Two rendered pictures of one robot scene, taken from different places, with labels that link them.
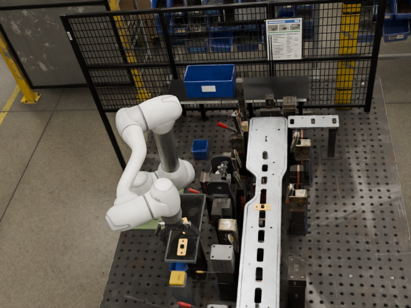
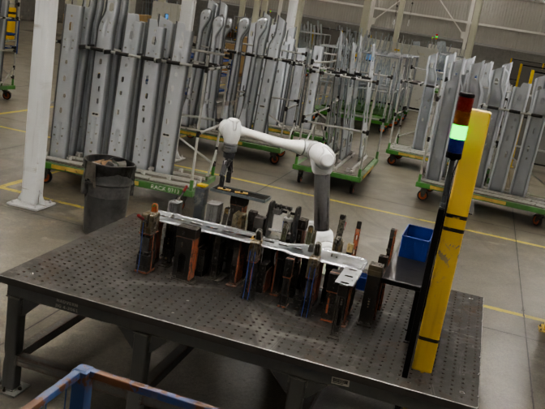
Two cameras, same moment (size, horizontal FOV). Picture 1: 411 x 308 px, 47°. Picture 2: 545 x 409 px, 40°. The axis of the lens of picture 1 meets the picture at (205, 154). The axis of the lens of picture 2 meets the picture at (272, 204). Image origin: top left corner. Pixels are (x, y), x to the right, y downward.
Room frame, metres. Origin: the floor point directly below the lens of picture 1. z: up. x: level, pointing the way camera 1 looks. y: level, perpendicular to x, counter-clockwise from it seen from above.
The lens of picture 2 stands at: (1.40, -4.38, 2.28)
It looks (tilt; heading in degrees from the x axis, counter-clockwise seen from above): 14 degrees down; 89
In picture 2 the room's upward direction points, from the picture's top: 9 degrees clockwise
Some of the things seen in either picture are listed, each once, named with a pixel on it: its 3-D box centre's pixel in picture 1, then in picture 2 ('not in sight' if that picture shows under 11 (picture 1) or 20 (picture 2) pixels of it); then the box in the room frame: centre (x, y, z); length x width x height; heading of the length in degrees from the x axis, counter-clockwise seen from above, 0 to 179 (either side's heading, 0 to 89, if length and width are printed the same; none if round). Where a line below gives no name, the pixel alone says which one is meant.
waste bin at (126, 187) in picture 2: not in sight; (106, 196); (-0.02, 2.41, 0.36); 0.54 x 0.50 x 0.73; 74
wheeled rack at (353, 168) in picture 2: not in sight; (345, 122); (2.53, 6.74, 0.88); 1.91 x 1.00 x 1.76; 75
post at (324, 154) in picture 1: (331, 139); (339, 310); (1.91, -0.76, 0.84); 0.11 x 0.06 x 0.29; 74
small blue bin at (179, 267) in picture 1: (180, 266); not in sight; (1.34, 0.25, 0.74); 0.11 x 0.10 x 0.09; 164
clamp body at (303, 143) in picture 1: (303, 163); (309, 285); (1.76, -0.54, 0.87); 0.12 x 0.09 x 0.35; 74
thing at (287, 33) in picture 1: (284, 39); not in sight; (2.37, -0.60, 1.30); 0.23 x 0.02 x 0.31; 74
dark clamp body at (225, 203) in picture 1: (225, 223); (257, 246); (1.44, -0.03, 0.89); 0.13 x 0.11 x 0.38; 74
